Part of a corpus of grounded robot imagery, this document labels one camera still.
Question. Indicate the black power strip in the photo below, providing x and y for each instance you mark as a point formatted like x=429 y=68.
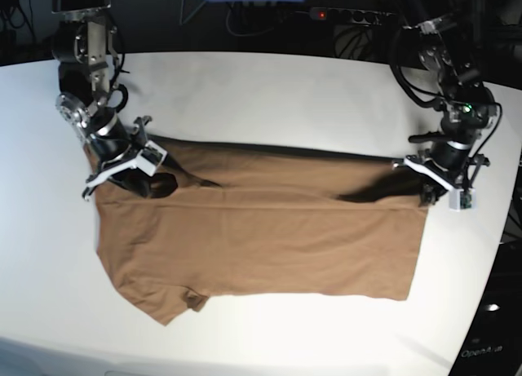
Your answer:
x=352 y=16

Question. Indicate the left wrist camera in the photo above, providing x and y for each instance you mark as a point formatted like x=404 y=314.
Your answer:
x=462 y=199

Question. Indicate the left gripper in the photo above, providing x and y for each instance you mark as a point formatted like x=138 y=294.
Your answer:
x=447 y=162

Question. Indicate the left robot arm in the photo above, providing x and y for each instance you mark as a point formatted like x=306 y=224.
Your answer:
x=470 y=114

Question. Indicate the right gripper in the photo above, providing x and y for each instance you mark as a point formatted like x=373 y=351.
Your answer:
x=116 y=150

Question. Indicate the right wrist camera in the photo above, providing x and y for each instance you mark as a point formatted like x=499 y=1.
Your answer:
x=150 y=157

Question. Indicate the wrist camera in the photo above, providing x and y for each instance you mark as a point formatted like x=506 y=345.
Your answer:
x=462 y=199
x=150 y=157

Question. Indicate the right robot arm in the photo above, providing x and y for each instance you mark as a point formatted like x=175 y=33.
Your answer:
x=91 y=98

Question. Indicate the brown T-shirt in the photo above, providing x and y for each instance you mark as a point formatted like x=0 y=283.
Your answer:
x=231 y=220

